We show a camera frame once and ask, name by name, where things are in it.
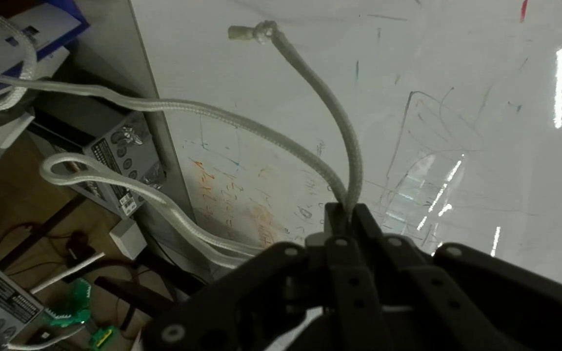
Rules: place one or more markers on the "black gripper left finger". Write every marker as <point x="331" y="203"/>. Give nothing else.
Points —
<point x="263" y="293"/>

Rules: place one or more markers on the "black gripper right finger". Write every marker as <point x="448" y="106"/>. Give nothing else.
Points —
<point x="477" y="304"/>

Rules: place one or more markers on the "blue snack carton box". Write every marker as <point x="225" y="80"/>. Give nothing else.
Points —
<point x="67" y="20"/>

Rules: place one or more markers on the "gray box with printed label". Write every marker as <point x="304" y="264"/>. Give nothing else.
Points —
<point x="126" y="156"/>

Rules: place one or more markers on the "white power adapter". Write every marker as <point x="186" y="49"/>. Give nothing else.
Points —
<point x="128" y="238"/>

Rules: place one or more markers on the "green plastic object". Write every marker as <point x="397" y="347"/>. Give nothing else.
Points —
<point x="73" y="304"/>

